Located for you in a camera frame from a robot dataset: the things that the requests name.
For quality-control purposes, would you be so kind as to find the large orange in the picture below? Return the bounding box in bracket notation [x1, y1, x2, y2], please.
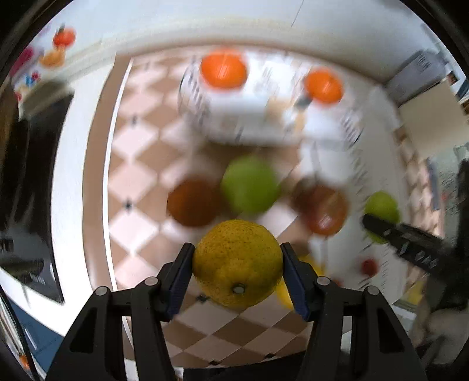
[200, 49, 247, 89]

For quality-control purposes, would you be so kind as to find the small orange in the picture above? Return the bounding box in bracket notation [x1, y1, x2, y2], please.
[305, 69, 344, 104]

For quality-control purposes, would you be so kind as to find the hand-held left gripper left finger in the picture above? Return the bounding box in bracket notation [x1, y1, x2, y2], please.
[44, 242, 196, 381]

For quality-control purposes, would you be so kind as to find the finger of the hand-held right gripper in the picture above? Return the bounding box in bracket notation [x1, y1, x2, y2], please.
[362, 213, 451, 275]

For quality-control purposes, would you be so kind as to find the brown round fruit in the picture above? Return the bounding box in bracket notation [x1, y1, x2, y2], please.
[166, 178, 224, 228]

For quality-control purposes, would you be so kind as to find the checkered table mat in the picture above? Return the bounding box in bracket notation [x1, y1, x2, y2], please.
[82, 51, 444, 369]

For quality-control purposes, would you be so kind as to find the large green apple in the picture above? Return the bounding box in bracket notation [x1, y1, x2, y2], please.
[221, 154, 282, 215]

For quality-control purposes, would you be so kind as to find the cardboard box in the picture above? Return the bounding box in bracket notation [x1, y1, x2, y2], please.
[399, 82, 469, 159]

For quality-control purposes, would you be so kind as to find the grey appliance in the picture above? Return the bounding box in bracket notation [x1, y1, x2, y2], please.
[384, 49, 448, 105]

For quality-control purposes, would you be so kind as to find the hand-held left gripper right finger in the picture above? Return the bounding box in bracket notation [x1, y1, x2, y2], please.
[280, 242, 429, 381]

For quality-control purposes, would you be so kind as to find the small green apple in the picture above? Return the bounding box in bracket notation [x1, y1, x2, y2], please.
[364, 190, 401, 244]

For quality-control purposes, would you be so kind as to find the yellow-green orange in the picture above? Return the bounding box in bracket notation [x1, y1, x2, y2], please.
[192, 219, 284, 308]

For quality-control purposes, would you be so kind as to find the black monitor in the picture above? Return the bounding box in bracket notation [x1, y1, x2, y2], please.
[0, 117, 66, 305]

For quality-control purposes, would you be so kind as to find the small red fruit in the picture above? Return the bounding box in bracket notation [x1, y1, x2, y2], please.
[360, 258, 380, 277]

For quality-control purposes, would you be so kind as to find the red-brown round fruit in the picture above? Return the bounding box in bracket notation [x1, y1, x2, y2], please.
[293, 181, 349, 236]

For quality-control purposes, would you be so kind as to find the yellow fruit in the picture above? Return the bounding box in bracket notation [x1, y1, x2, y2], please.
[275, 256, 324, 309]

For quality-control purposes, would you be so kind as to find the fruit-print wall poster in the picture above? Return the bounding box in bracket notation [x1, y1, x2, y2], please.
[13, 24, 77, 99]

